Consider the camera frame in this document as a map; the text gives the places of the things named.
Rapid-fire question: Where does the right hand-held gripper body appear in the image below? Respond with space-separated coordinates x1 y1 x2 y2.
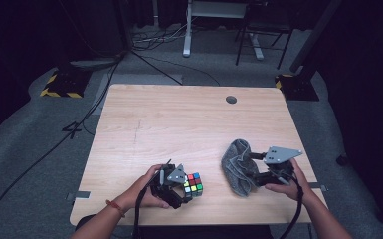
263 145 303 187

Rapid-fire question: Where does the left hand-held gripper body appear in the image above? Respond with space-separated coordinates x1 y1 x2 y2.
149 158 188 210

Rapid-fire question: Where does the multicoloured puzzle cube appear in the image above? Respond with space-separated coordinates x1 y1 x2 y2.
182 171 204 199

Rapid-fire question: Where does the grey cloth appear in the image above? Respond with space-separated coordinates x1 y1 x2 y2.
221 138 263 198

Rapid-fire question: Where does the person's left hand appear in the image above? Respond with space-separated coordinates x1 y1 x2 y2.
125 163 170 211

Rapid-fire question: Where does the person's right hand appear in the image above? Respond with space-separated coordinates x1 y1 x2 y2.
264 158 313 203

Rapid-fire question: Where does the grey tape piece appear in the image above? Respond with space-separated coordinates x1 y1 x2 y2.
65 190 92 202
309 181 329 193

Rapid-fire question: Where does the person's dark clothing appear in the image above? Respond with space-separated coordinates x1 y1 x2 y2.
138 224 275 239

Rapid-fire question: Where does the black yellow striped stand base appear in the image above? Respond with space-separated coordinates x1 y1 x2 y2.
40 68 93 99
275 73 320 102

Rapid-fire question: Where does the person's dark-clad knee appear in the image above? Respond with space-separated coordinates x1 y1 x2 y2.
74 213 97 233

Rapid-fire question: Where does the grey flat stand base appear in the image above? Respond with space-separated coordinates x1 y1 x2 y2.
70 57 122 71

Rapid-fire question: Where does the left hand-held gripper cable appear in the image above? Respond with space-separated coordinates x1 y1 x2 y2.
132 172 162 239

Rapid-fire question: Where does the hand-held gripper cable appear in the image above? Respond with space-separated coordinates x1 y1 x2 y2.
132 172 162 239
278 177 304 239

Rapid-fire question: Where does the right hand-held gripper cable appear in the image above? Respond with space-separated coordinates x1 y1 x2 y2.
278 177 304 239

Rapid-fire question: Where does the red bracelet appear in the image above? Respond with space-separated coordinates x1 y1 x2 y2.
104 199 126 219

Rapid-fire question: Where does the long black floor cable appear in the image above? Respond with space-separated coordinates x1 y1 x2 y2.
0 49 127 238

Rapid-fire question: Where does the thin curved black cable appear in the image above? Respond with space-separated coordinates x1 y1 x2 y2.
145 54 222 87

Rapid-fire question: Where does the straight black floor cable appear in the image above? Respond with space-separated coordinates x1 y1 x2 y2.
130 49 184 86

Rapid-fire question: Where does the black metal chair frame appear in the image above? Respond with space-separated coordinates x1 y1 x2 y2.
235 0 294 70

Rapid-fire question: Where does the dark slanted stand post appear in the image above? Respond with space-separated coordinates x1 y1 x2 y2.
289 0 344 81

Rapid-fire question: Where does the white desk frame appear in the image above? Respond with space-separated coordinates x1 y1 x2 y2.
182 0 265 62

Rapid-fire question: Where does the floor cable bundle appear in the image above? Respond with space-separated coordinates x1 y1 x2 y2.
132 23 187 52

